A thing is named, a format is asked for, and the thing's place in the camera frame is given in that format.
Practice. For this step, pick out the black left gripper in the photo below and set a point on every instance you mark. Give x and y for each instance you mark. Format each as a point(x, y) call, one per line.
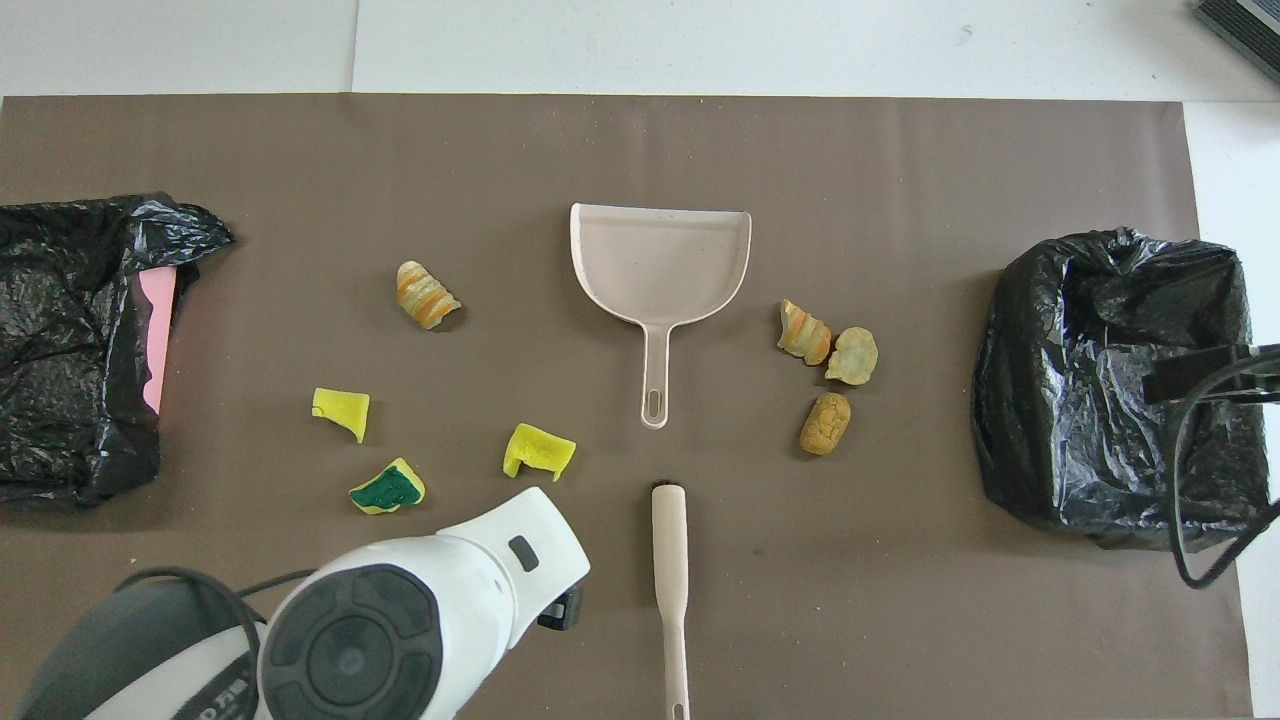
point(562, 610)

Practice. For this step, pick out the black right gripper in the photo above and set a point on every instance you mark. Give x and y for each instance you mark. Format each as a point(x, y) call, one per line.
point(1195, 373)

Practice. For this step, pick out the yellow sponge piece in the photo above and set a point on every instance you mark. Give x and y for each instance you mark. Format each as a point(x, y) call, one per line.
point(342, 408)
point(538, 450)

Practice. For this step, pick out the yellow sponge with green pad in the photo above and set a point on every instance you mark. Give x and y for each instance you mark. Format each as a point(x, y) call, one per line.
point(388, 488)

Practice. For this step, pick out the brown bread roll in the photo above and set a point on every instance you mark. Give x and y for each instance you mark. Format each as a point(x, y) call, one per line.
point(825, 424)

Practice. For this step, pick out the pale yellowish bread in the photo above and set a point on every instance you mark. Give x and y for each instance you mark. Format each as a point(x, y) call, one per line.
point(852, 356)

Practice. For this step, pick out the striped croissant bread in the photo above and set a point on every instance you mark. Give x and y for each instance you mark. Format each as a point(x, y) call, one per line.
point(803, 333)
point(425, 295)

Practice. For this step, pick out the pale pink plastic dustpan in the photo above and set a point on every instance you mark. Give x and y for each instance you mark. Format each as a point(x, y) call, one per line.
point(660, 265)

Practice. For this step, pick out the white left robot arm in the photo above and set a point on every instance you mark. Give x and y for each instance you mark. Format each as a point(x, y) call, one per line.
point(450, 600)

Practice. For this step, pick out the black trash bag bin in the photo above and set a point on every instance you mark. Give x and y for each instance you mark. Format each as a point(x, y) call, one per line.
point(1110, 400)

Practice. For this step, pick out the pink plastic bin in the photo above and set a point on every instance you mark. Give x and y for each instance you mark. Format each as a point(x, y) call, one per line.
point(158, 340)

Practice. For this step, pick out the black trash bag over pink bin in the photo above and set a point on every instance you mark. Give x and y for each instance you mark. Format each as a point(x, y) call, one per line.
point(60, 360)

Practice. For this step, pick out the brown paper table mat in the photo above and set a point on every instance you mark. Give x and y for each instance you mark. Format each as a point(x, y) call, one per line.
point(900, 600)

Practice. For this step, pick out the dark grey ribbed device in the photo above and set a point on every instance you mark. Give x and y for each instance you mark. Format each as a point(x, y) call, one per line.
point(1245, 30)

